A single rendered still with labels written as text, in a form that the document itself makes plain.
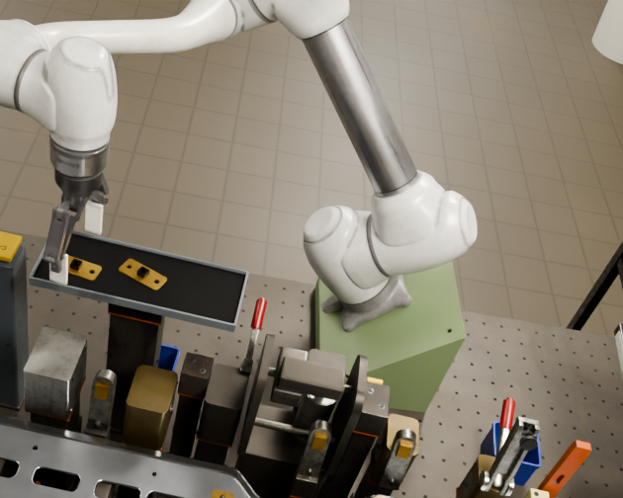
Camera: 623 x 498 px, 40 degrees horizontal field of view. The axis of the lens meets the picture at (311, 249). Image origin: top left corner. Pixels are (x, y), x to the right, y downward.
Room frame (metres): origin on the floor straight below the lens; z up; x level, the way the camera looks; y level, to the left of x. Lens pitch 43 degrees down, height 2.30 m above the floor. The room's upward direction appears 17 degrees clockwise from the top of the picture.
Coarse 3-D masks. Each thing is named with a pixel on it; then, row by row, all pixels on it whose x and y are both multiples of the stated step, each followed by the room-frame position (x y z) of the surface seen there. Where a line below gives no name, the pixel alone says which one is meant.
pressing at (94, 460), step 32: (0, 416) 0.77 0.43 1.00; (0, 448) 0.71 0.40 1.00; (32, 448) 0.73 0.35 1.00; (64, 448) 0.75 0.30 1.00; (96, 448) 0.76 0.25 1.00; (128, 448) 0.78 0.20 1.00; (0, 480) 0.66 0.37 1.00; (32, 480) 0.67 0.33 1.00; (96, 480) 0.71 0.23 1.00; (128, 480) 0.72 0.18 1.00; (160, 480) 0.74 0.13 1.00; (192, 480) 0.76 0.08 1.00; (224, 480) 0.77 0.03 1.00
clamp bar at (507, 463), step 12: (516, 420) 0.92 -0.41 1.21; (528, 420) 0.92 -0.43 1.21; (516, 432) 0.90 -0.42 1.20; (528, 432) 0.90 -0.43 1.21; (504, 444) 0.91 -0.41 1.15; (516, 444) 0.90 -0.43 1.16; (528, 444) 0.87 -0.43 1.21; (504, 456) 0.89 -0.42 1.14; (516, 456) 0.90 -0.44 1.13; (492, 468) 0.89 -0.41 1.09; (504, 468) 0.89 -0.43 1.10; (516, 468) 0.89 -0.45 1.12; (492, 480) 0.88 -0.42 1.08; (504, 480) 0.89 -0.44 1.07; (504, 492) 0.88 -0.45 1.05
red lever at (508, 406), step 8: (504, 400) 1.01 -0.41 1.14; (512, 400) 1.01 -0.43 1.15; (504, 408) 0.99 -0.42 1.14; (512, 408) 0.99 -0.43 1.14; (504, 416) 0.98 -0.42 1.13; (512, 416) 0.98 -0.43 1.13; (504, 424) 0.97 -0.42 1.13; (504, 432) 0.96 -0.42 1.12; (504, 440) 0.95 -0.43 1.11; (496, 480) 0.89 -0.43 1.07
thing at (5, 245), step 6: (0, 234) 1.02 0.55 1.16; (6, 234) 1.03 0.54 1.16; (12, 234) 1.03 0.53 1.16; (0, 240) 1.01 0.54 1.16; (6, 240) 1.01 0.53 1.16; (12, 240) 1.02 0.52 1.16; (18, 240) 1.02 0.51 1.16; (0, 246) 1.00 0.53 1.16; (6, 246) 1.00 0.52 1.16; (12, 246) 1.00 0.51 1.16; (18, 246) 1.01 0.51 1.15; (0, 252) 0.98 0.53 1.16; (6, 252) 0.99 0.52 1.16; (12, 252) 0.99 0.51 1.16; (0, 258) 0.97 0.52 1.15; (6, 258) 0.98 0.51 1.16; (12, 258) 0.99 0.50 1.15
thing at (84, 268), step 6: (72, 258) 1.02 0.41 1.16; (72, 264) 0.99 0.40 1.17; (78, 264) 1.00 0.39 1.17; (84, 264) 1.01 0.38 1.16; (90, 264) 1.01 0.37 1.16; (72, 270) 0.99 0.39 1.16; (78, 270) 0.99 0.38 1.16; (84, 270) 1.00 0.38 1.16; (90, 270) 1.00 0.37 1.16; (96, 270) 1.01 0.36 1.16; (78, 276) 0.98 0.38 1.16; (84, 276) 0.98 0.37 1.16; (90, 276) 0.99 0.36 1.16; (96, 276) 0.99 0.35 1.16
